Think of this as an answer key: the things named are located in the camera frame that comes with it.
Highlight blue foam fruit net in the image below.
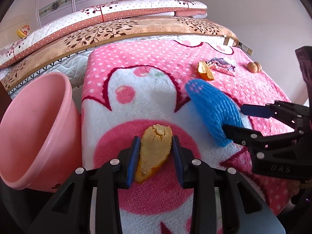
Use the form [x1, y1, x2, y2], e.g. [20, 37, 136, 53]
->
[184, 79, 244, 147]

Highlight foil snack wrapper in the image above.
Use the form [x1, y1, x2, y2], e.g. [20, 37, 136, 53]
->
[207, 57, 237, 77]

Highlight orange peel piece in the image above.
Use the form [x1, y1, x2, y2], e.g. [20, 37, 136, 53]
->
[134, 124, 173, 184]
[197, 61, 215, 81]

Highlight pink plastic trash bin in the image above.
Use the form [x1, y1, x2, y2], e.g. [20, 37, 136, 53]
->
[1, 72, 82, 192]

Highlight walnut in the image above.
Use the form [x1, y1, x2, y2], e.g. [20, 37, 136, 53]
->
[247, 62, 262, 74]

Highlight white power strip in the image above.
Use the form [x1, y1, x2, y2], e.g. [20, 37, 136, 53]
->
[238, 42, 253, 56]

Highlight brown leaf pattern bedspread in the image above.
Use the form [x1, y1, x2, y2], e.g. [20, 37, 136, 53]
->
[1, 16, 238, 91]

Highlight brown wooden nightstand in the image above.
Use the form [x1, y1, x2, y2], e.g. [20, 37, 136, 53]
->
[0, 82, 12, 121]

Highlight pink polka dot blanket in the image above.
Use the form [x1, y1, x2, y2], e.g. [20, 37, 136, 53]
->
[82, 40, 290, 233]

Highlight folded pink dotted quilt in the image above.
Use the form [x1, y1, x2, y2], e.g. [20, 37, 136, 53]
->
[1, 0, 207, 69]

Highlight yellow toy on bed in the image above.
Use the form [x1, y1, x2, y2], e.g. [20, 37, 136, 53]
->
[16, 24, 33, 39]

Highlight cream headboard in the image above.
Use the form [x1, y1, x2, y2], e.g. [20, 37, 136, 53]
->
[0, 15, 38, 48]

